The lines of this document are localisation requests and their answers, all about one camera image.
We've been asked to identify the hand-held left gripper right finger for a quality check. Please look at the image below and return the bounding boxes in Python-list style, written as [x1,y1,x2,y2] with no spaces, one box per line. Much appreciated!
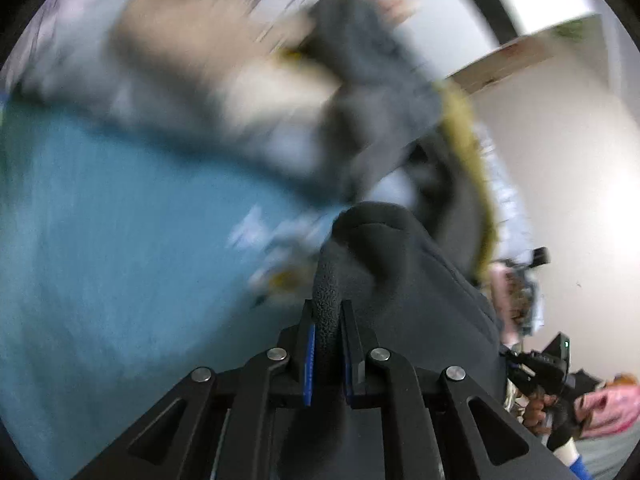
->
[340,300,576,480]

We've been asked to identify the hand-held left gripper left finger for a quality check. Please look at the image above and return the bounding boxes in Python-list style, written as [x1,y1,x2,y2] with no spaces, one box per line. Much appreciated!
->
[75,300,316,480]

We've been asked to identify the grey fleece-lined pants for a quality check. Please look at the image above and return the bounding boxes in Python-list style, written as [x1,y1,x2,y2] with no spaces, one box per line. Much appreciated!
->
[280,201,506,480]

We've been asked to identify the person's right hand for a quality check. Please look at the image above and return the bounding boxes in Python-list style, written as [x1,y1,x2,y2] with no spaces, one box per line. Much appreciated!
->
[522,392,558,436]

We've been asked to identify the small black device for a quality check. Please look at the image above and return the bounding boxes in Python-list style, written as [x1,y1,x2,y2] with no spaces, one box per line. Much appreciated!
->
[525,247,551,273]

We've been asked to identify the teal floral bed blanket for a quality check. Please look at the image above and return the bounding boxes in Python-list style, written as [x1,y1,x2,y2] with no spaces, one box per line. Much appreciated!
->
[0,95,351,480]

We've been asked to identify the olive green sweater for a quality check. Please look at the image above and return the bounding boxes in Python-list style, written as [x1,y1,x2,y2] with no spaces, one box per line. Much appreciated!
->
[435,80,501,281]

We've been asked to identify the blue-grey sweater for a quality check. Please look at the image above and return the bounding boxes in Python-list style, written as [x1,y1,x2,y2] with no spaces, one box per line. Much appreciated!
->
[300,0,446,196]

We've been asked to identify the light wooden door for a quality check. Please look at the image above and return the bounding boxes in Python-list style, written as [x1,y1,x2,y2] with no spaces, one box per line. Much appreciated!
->
[447,12,603,96]

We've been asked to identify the beige fuzzy cartoon sweater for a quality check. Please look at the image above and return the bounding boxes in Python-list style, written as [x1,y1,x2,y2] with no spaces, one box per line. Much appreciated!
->
[107,0,346,131]

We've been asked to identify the green plant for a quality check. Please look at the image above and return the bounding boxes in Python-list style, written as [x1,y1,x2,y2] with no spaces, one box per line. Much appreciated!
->
[552,20,591,41]

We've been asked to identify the blue floral duvet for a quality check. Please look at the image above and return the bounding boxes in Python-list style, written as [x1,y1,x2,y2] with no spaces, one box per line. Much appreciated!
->
[0,0,533,261]

